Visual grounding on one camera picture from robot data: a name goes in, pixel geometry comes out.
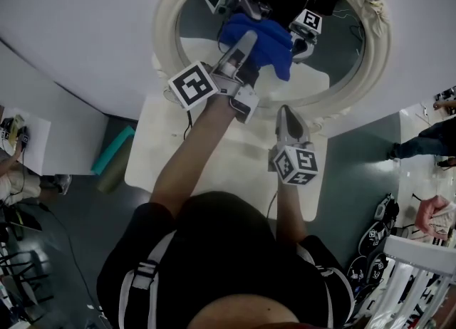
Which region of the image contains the heap of black devices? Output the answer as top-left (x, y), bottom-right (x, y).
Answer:
top-left (347, 192), bottom-right (400, 293)

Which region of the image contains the olive green foam roll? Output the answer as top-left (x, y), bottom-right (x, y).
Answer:
top-left (96, 138), bottom-right (135, 194)

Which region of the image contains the black floor cable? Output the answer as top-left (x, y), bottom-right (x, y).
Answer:
top-left (38, 202), bottom-right (104, 318)

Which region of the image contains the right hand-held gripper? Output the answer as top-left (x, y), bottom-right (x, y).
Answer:
top-left (267, 105), bottom-right (318, 186)

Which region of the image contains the black bag with green stripe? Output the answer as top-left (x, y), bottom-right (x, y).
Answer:
top-left (0, 208), bottom-right (43, 234)

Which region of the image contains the ornate white oval mirror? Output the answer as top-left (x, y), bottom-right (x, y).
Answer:
top-left (152, 0), bottom-right (392, 125)

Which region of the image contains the black handheld device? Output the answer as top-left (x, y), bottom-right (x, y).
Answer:
top-left (16, 125), bottom-right (32, 151)

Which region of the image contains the person's face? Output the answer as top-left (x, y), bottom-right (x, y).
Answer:
top-left (192, 292), bottom-right (302, 329)

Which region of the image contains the white slatted rack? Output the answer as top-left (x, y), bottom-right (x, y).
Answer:
top-left (351, 234), bottom-right (456, 329)

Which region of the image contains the person's right forearm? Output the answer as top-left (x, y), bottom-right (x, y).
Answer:
top-left (276, 182), bottom-right (310, 241)

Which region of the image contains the grey shoulder strap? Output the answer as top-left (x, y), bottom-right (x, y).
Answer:
top-left (297, 241), bottom-right (353, 321)
top-left (119, 229), bottom-right (179, 329)

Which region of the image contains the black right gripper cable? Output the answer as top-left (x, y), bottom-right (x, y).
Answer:
top-left (266, 189), bottom-right (279, 219)

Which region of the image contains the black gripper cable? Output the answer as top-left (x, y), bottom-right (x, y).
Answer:
top-left (266, 189), bottom-right (279, 219)
top-left (182, 109), bottom-right (194, 140)

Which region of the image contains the person's black shirt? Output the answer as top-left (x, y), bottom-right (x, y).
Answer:
top-left (96, 192), bottom-right (356, 329)

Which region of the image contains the black metal chair frame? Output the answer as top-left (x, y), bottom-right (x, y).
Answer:
top-left (0, 241), bottom-right (54, 325)

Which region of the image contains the blue cloth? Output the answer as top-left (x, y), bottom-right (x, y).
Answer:
top-left (227, 23), bottom-right (294, 81)

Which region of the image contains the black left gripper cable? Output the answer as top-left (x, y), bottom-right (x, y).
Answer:
top-left (182, 109), bottom-right (194, 140)

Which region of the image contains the white table top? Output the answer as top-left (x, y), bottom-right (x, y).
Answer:
top-left (123, 94), bottom-right (328, 221)

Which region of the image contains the person's left forearm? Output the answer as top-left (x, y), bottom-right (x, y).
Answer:
top-left (149, 98), bottom-right (238, 220)

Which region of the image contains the yellow-green packet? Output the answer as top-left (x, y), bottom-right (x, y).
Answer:
top-left (9, 113), bottom-right (26, 143)

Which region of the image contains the small white desk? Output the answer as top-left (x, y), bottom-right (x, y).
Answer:
top-left (0, 106), bottom-right (52, 175)

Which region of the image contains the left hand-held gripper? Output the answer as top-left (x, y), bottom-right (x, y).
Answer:
top-left (167, 31), bottom-right (260, 125)

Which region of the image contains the pink upholstered chair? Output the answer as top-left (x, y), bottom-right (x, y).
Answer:
top-left (415, 194), bottom-right (456, 246)

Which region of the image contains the teal foam roll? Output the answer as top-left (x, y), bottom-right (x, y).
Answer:
top-left (90, 125), bottom-right (136, 176)

